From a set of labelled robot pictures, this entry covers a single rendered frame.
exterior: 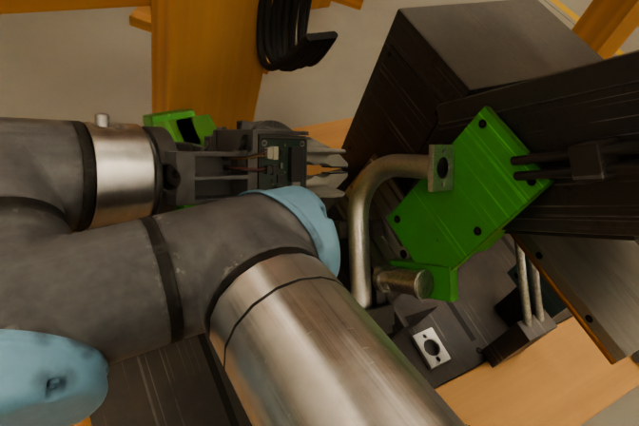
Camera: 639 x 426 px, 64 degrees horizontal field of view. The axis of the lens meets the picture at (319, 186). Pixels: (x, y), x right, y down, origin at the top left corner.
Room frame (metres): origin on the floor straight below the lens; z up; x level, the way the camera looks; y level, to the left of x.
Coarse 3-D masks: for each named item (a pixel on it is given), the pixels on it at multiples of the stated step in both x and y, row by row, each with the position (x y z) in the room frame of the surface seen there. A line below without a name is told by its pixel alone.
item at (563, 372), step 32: (576, 320) 0.55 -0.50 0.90; (544, 352) 0.47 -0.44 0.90; (576, 352) 0.49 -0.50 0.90; (448, 384) 0.35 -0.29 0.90; (480, 384) 0.37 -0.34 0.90; (512, 384) 0.39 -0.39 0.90; (544, 384) 0.41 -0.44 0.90; (576, 384) 0.43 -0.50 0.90; (608, 384) 0.45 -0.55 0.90; (480, 416) 0.32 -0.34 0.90; (512, 416) 0.34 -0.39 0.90; (544, 416) 0.36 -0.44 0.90; (576, 416) 0.38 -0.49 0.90
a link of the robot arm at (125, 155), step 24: (96, 120) 0.22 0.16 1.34; (96, 144) 0.20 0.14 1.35; (120, 144) 0.21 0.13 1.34; (144, 144) 0.22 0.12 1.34; (96, 168) 0.18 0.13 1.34; (120, 168) 0.19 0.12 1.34; (144, 168) 0.20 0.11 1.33; (96, 192) 0.21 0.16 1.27; (120, 192) 0.18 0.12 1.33; (144, 192) 0.19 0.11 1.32; (96, 216) 0.17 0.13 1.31; (120, 216) 0.18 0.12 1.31; (144, 216) 0.19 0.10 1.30
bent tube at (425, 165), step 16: (384, 160) 0.48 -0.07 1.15; (400, 160) 0.47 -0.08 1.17; (416, 160) 0.47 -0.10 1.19; (432, 160) 0.45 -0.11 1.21; (448, 160) 0.47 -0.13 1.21; (368, 176) 0.48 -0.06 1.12; (384, 176) 0.48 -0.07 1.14; (400, 176) 0.47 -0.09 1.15; (416, 176) 0.46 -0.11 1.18; (432, 176) 0.44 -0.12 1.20; (448, 176) 0.46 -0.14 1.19; (352, 192) 0.48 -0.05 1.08; (368, 192) 0.47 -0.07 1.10; (352, 208) 0.46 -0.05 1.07; (368, 208) 0.47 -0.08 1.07; (352, 224) 0.45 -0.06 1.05; (368, 224) 0.46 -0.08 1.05; (352, 240) 0.43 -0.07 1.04; (368, 240) 0.44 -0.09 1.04; (352, 256) 0.42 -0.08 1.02; (368, 256) 0.42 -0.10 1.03; (352, 272) 0.40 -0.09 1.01; (368, 272) 0.41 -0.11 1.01; (352, 288) 0.39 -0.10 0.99; (368, 288) 0.39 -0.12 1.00; (368, 304) 0.38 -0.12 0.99
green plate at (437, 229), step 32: (480, 128) 0.49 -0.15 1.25; (480, 160) 0.46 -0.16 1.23; (416, 192) 0.47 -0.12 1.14; (448, 192) 0.45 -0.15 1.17; (480, 192) 0.44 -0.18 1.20; (512, 192) 0.43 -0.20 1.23; (416, 224) 0.44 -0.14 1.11; (448, 224) 0.43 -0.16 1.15; (480, 224) 0.41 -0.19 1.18; (416, 256) 0.42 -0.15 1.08; (448, 256) 0.40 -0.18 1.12
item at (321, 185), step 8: (312, 176) 0.33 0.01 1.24; (320, 176) 0.34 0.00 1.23; (328, 176) 0.34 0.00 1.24; (336, 176) 0.35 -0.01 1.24; (344, 176) 0.36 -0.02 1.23; (312, 184) 0.32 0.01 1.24; (320, 184) 0.33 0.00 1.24; (328, 184) 0.34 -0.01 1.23; (336, 184) 0.34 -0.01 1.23; (320, 192) 0.30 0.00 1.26; (328, 192) 0.30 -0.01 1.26; (336, 192) 0.31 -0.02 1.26; (344, 192) 0.31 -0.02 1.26
